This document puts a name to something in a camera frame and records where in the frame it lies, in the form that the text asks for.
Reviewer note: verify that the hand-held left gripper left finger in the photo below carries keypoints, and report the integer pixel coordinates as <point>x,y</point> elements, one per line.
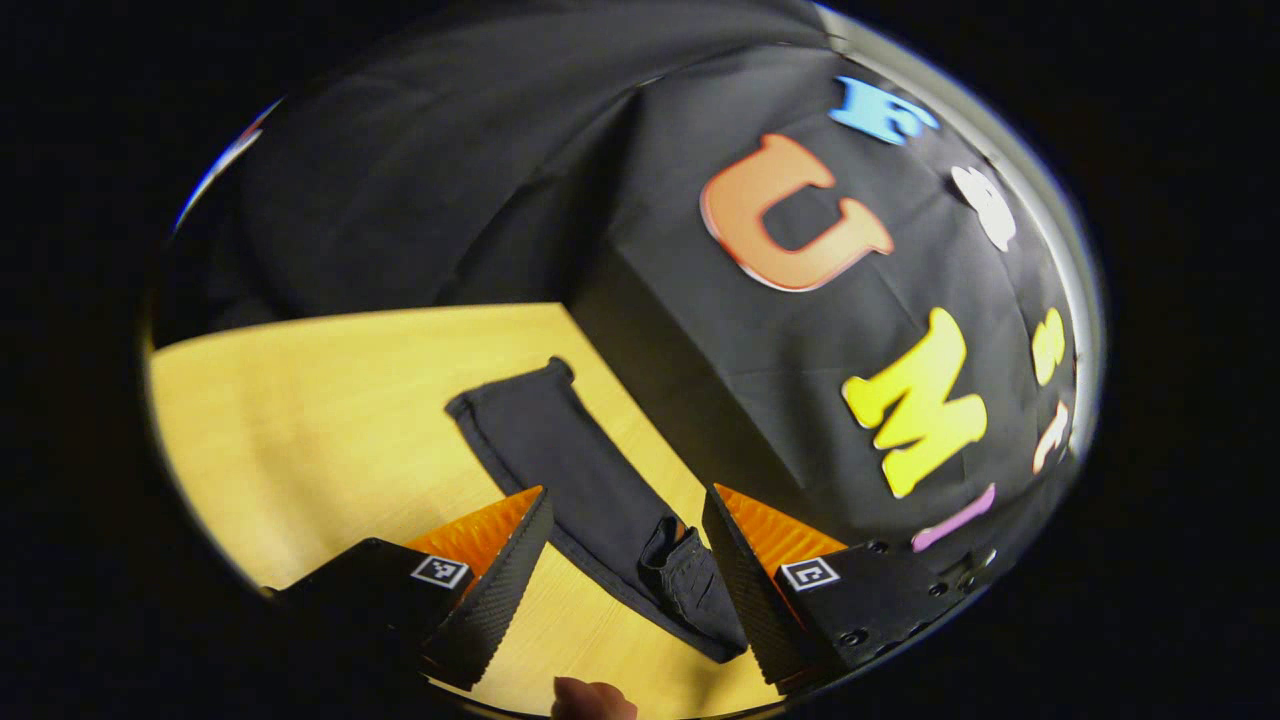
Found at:
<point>500,590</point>

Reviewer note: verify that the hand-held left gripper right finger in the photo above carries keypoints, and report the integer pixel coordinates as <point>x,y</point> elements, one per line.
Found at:
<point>750,600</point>

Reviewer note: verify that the black jeans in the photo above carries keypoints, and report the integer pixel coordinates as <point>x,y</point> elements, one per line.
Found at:
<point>560,450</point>

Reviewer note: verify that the black backdrop cloth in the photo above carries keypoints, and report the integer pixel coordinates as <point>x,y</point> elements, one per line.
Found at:
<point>500,170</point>

